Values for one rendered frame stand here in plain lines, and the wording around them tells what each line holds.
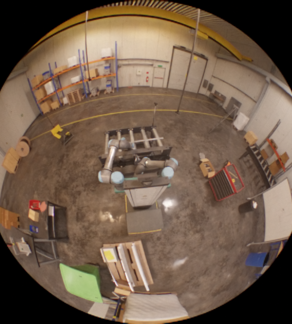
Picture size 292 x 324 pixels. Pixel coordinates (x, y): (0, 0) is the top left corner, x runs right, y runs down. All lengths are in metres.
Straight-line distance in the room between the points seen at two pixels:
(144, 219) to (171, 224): 1.09
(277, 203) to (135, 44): 12.32
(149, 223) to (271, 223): 4.09
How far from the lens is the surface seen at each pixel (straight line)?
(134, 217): 1.61
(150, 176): 0.64
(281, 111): 10.38
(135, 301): 2.94
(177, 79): 11.52
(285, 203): 4.32
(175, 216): 2.60
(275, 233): 4.49
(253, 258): 5.10
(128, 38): 10.42
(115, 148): 1.15
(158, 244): 2.57
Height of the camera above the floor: 2.45
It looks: 57 degrees down
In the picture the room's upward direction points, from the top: 7 degrees clockwise
